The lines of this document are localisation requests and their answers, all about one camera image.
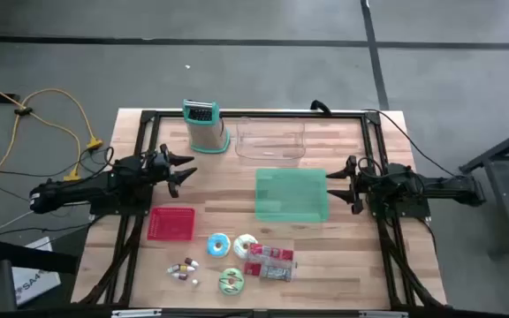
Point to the silver metal bracket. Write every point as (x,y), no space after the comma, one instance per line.
(382,314)
(136,313)

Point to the translucent teal plastic bin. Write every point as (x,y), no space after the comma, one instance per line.
(292,194)

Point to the white frosted toy donut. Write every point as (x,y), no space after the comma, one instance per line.
(239,247)

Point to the steel grater with teal trim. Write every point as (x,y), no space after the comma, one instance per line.
(205,132)

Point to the small white bottle dark cap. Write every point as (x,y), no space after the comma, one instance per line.
(173,268)
(191,262)

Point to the blue frosted toy donut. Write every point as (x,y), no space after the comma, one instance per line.
(212,247)

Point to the small orange dropper bottle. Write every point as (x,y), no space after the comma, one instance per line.
(187,268)

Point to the red snack package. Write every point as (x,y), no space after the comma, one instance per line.
(272,260)

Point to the black aluminium rig frame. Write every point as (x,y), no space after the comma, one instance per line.
(259,114)

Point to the white printed cardboard box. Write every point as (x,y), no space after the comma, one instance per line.
(33,282)

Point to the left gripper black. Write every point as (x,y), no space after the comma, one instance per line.
(159,168)

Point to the clear plastic container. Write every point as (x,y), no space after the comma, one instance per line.
(270,139)

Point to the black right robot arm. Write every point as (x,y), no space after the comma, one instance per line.
(440,187)

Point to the black metal stand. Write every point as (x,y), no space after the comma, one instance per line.
(508,194)

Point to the red mesh plastic basket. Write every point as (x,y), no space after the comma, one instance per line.
(170,224)

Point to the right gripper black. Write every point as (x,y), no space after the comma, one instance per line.
(360,187)

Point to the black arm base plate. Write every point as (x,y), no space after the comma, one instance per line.
(104,209)
(413,212)

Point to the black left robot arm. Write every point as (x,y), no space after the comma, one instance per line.
(82,190)

